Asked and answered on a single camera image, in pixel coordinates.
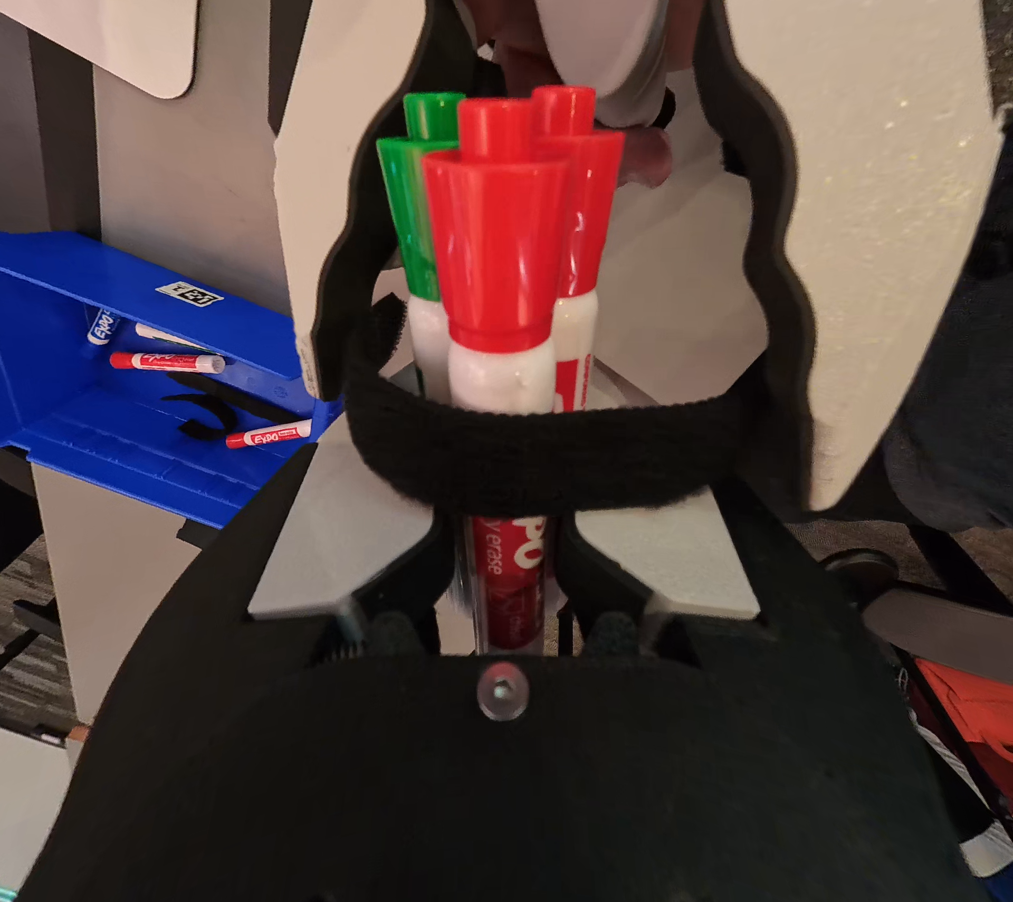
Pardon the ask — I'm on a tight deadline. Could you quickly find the black chair caster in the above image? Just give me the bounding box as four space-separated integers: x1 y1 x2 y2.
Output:
819 548 899 594

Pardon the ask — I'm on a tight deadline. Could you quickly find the person's right hand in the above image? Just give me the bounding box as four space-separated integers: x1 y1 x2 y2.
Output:
445 0 675 191

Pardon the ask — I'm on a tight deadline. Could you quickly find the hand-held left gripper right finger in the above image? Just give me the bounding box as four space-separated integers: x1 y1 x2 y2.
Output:
554 490 762 618

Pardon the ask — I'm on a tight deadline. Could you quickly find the green dry erase marker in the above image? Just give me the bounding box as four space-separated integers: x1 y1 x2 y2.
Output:
376 92 468 400

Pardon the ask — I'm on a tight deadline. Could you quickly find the orange bag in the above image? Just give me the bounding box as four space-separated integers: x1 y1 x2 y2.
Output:
910 655 1013 828

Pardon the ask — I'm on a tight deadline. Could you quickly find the grey chair base leg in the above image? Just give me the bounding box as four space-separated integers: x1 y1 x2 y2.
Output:
861 589 1013 691

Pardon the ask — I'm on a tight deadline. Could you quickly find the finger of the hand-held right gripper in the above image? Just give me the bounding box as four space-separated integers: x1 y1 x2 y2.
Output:
695 0 1004 517
273 0 481 400

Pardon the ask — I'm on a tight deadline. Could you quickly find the red dry erase marker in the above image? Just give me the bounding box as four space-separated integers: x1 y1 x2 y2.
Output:
108 351 228 376
421 98 572 656
530 85 628 414
225 420 314 450

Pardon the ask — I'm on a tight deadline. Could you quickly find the blue plastic bin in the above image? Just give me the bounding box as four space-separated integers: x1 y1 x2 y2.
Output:
0 231 347 531

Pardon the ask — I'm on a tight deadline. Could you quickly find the black velcro strap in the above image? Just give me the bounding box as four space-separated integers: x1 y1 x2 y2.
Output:
160 370 305 441
344 292 749 517

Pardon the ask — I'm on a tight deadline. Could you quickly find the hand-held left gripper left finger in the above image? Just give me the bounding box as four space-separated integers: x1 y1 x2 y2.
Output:
247 439 462 618

